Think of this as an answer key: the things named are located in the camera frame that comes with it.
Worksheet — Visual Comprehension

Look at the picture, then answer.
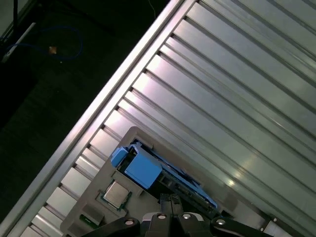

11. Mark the silver CPU chip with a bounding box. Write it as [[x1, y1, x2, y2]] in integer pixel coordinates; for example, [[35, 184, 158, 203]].
[[102, 181, 130, 210]]

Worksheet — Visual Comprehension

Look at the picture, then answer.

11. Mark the white floor strip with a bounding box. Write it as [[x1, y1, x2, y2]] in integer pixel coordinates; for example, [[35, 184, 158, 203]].
[[4, 22, 37, 58]]

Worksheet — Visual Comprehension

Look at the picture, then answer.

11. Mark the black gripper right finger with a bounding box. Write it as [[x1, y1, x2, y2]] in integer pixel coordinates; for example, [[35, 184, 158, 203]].
[[172, 194, 263, 237]]

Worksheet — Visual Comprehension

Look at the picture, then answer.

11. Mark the hard disk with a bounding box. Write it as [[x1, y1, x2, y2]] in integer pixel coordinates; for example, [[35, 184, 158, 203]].
[[110, 140, 219, 218]]

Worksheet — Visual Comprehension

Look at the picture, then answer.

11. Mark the grey parts rack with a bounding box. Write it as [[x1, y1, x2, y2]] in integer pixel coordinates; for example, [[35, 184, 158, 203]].
[[60, 125, 274, 237]]

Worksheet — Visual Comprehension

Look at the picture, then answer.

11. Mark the blue floor cable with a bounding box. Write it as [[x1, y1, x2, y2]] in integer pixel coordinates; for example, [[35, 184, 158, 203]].
[[0, 26, 84, 62]]

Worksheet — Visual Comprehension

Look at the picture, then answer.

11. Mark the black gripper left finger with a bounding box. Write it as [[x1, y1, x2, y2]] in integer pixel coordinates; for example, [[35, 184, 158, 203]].
[[97, 193, 174, 237]]

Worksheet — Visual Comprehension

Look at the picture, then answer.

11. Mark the green RAM stick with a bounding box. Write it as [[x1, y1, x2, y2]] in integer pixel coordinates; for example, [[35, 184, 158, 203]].
[[79, 214, 101, 226]]

